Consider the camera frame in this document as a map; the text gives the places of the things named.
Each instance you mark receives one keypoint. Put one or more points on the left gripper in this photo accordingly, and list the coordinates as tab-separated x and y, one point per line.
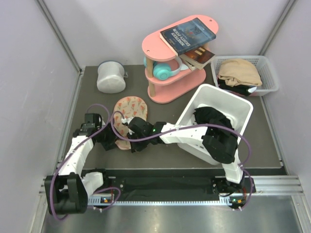
110	143

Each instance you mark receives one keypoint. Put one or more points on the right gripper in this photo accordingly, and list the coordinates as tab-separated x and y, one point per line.
136	148

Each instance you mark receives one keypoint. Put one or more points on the floral mesh laundry bag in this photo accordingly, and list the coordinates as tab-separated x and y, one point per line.
130	106

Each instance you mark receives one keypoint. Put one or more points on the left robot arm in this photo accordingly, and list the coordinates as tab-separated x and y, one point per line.
68	191

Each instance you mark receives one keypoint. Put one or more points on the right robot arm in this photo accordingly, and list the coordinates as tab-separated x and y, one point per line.
215	141

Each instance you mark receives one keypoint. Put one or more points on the white mesh cylinder bag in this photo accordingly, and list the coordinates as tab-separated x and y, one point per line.
111	77

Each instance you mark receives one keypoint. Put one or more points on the teal headphones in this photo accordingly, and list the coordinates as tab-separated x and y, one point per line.
163	71

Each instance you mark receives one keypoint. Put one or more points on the pink wooden shelf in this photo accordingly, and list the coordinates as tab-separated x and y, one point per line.
156	50

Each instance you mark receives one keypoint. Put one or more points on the black clothes in bin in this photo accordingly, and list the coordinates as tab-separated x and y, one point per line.
209	115

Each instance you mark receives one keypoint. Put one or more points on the brown book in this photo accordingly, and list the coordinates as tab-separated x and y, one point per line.
197	58

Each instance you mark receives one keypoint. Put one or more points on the dark blue book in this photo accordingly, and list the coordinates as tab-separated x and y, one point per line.
187	36

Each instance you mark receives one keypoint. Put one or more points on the white plastic bin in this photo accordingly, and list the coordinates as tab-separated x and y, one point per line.
237	109

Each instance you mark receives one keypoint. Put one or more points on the black cloth in basket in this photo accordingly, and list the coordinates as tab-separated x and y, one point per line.
243	90

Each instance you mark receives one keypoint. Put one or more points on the beige cloth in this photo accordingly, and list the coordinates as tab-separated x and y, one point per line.
239	71

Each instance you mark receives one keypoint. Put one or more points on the white perforated basket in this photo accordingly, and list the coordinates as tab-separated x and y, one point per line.
265	69

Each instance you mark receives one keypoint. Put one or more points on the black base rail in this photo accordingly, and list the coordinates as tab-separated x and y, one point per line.
171	184

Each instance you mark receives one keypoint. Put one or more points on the aluminium frame post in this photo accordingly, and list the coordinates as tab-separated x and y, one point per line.
59	35

